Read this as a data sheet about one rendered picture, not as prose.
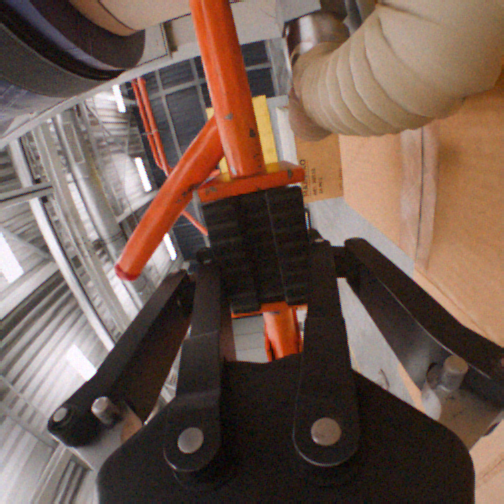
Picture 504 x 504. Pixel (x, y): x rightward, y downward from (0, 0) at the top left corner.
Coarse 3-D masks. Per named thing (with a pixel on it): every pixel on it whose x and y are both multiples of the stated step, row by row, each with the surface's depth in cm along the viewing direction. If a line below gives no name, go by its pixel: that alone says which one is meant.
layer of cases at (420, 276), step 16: (416, 272) 103; (432, 288) 91; (448, 304) 80; (464, 320) 71; (400, 368) 130; (416, 400) 109; (496, 432) 50; (480, 448) 56; (496, 448) 49; (480, 464) 55; (496, 464) 47; (480, 480) 53; (496, 480) 45; (480, 496) 50; (496, 496) 43
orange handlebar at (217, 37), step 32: (192, 0) 9; (224, 0) 9; (224, 32) 10; (224, 64) 10; (224, 96) 11; (224, 128) 12; (256, 128) 12; (256, 160) 12; (288, 320) 17; (288, 352) 18
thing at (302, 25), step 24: (288, 0) 10; (312, 0) 9; (336, 0) 10; (360, 0) 9; (288, 24) 11; (312, 24) 10; (336, 24) 10; (360, 24) 10; (288, 48) 12; (288, 72) 13
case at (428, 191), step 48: (480, 96) 8; (384, 144) 20; (432, 144) 13; (480, 144) 9; (384, 192) 22; (432, 192) 15; (480, 192) 10; (432, 240) 16; (480, 240) 11; (480, 288) 11
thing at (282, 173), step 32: (224, 192) 12; (256, 192) 12; (288, 192) 11; (224, 224) 12; (256, 224) 12; (288, 224) 12; (224, 256) 12; (256, 256) 13; (288, 256) 12; (256, 288) 13; (288, 288) 13
